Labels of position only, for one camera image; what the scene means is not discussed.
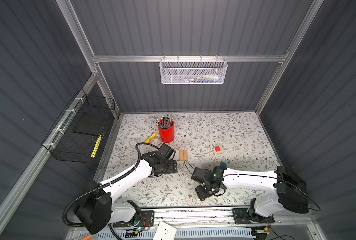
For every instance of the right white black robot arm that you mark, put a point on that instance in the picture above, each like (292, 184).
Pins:
(283, 189)

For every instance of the wood block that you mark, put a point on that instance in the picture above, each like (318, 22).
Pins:
(186, 155)
(182, 155)

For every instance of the white power socket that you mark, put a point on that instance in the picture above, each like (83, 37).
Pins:
(165, 232)

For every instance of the markers in white basket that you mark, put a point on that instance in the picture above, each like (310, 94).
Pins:
(215, 79)

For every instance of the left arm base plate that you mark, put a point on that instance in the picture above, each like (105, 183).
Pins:
(144, 219)

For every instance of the yellow marker in black basket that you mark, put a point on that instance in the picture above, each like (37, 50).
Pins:
(96, 147)

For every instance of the pencils bunch in cup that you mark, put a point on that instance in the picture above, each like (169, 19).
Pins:
(165, 121)

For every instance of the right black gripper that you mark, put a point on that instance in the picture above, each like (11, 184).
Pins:
(200, 194)

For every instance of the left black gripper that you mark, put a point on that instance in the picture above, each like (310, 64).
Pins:
(173, 167)

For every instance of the yellow highlighter pen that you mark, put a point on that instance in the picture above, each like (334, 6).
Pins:
(150, 138)

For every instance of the floral table mat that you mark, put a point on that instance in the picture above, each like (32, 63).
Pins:
(241, 137)

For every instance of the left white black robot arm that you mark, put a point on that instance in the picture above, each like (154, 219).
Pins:
(97, 208)

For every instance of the white wire mesh basket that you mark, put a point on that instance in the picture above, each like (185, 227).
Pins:
(176, 71)

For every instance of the black pad in basket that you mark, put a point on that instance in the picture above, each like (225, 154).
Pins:
(89, 124)

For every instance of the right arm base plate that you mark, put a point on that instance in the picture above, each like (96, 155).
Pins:
(241, 216)

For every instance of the red pencil cup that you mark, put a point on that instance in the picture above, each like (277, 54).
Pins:
(167, 135)

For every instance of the teal arch block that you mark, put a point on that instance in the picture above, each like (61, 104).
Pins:
(223, 164)

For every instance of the black wire basket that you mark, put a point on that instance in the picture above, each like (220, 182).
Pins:
(65, 145)

